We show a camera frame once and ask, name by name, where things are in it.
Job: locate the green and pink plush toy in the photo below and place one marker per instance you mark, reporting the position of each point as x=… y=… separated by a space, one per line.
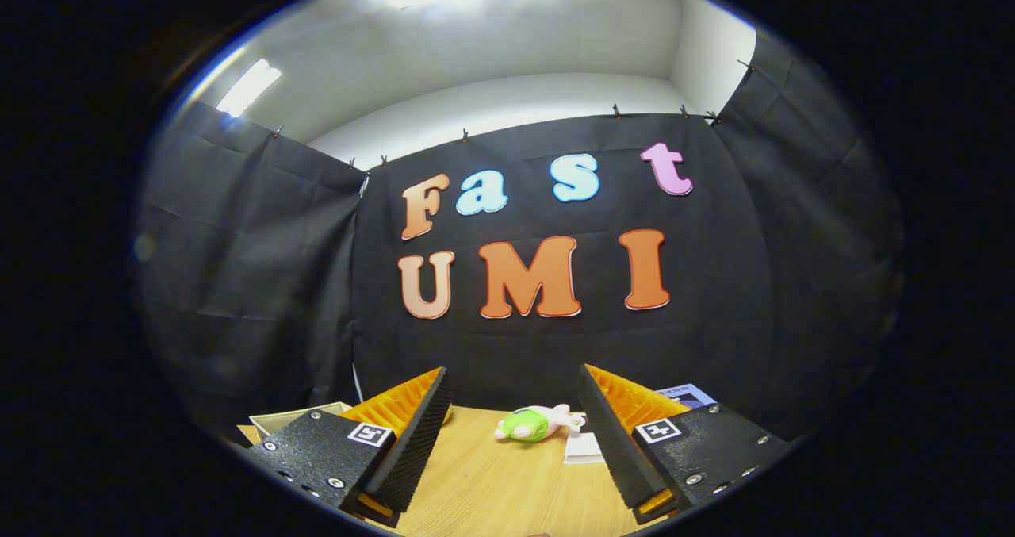
x=523 y=426

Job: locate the row of black cloth clips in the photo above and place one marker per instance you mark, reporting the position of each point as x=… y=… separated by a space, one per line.
x=616 y=111

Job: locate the blue book with figure cover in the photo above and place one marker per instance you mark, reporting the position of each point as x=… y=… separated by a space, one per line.
x=690 y=398

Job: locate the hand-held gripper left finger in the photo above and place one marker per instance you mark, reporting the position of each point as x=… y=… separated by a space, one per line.
x=416 y=442

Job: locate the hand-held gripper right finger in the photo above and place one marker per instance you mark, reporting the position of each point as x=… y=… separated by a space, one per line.
x=614 y=442

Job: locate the grey fabric storage box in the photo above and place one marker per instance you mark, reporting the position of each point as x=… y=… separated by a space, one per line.
x=277 y=422

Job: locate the long ceiling light strip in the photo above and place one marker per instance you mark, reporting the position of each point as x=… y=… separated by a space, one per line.
x=250 y=86

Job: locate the black backdrop cloth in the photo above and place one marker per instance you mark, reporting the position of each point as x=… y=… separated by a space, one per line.
x=714 y=323

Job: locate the white book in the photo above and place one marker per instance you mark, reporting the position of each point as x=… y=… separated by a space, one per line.
x=583 y=448

